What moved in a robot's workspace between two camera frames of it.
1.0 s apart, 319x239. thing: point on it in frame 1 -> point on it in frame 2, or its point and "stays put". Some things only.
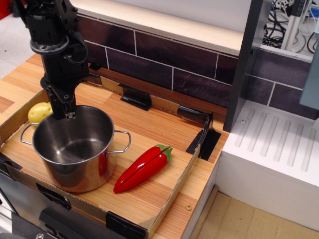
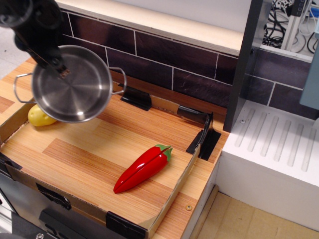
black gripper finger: (61, 110) -> (63, 71)
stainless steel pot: (75, 151) -> (82, 97)
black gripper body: (67, 68) -> (42, 35)
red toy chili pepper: (143, 167) stays put
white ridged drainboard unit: (271, 158) stays put
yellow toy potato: (38, 111) stays put
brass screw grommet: (188, 207) stays put
